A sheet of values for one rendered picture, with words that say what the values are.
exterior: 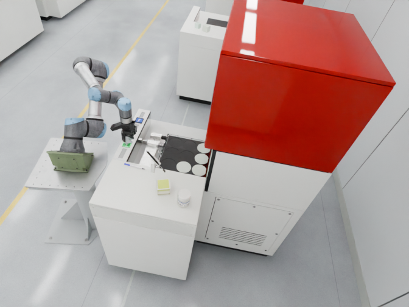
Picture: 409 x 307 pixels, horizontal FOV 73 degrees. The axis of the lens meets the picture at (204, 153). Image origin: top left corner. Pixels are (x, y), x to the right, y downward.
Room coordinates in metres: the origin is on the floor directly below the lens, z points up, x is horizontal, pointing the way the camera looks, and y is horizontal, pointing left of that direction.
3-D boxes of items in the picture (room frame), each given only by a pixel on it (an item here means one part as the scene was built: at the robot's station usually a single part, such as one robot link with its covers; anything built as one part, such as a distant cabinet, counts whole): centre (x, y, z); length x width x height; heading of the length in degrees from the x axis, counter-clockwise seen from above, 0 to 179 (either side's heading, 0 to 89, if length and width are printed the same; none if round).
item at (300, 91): (1.51, -0.37, 1.52); 0.81 x 0.75 x 0.59; 179
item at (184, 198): (0.89, 0.07, 1.01); 0.07 x 0.07 x 0.10
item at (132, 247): (1.25, 0.28, 0.41); 0.97 x 0.64 x 0.82; 179
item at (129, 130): (1.28, 0.51, 1.12); 0.09 x 0.08 x 0.12; 89
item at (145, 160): (1.32, 0.39, 0.87); 0.36 x 0.08 x 0.03; 179
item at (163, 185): (0.95, 0.21, 1.00); 0.07 x 0.07 x 0.07; 18
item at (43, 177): (1.15, 0.89, 0.75); 0.45 x 0.44 x 0.13; 98
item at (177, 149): (1.33, 0.12, 0.90); 0.34 x 0.34 x 0.01; 89
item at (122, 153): (1.41, 0.53, 0.89); 0.55 x 0.09 x 0.14; 179
